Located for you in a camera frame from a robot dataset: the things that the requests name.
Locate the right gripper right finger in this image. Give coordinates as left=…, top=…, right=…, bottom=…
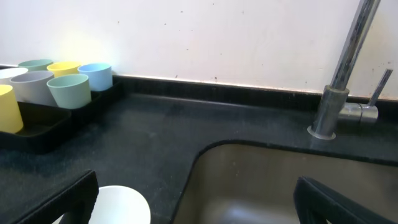
left=293, top=175, right=398, bottom=224

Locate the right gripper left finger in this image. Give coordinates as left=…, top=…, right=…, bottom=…
left=16, top=169, right=100, bottom=224

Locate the steel sink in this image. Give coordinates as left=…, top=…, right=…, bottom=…
left=170, top=140, right=398, bottom=224

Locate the white cup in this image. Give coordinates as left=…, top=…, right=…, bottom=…
left=52, top=185, right=152, bottom=224
left=0, top=67, right=29, bottom=86

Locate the black tray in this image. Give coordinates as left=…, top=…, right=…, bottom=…
left=0, top=64, right=124, bottom=155

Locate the yellow cup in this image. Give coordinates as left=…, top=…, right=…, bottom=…
left=46, top=61, right=82, bottom=78
left=0, top=84, right=24, bottom=134

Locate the green cup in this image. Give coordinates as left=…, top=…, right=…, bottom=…
left=17, top=58, right=54, bottom=72
left=46, top=73, right=93, bottom=110

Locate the steel tap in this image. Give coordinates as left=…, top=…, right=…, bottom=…
left=307, top=0, right=394, bottom=141

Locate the grey cup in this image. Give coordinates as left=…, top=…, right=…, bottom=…
left=9, top=70, right=58, bottom=108

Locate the blue cup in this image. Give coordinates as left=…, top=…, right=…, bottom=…
left=77, top=63, right=114, bottom=92

